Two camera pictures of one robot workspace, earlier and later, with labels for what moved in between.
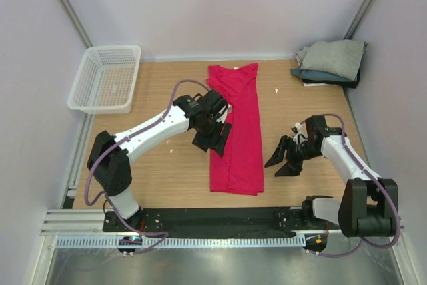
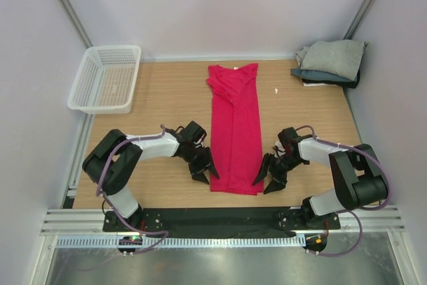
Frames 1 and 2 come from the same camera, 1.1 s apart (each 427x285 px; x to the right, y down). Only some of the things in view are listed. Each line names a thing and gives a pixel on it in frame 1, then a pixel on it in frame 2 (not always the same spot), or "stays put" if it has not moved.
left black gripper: x=215 y=143 → x=206 y=161
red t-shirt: x=239 y=169 stays put
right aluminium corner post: x=368 y=2 stays put
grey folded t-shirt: x=341 y=58 stays put
